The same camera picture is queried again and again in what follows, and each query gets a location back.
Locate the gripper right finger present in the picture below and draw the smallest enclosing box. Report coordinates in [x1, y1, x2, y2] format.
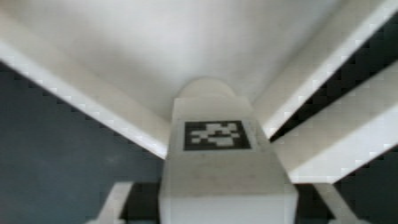
[294, 183, 371, 224]

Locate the white U-shaped obstacle fence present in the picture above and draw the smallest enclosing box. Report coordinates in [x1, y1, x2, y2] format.
[271, 62, 398, 183]

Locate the white table leg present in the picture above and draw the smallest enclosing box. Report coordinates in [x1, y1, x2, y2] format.
[158, 78, 298, 224]

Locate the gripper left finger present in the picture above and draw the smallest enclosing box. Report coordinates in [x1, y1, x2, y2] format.
[87, 182, 159, 224]

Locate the white square tabletop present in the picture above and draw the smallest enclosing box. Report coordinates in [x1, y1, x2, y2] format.
[0, 0, 398, 155]

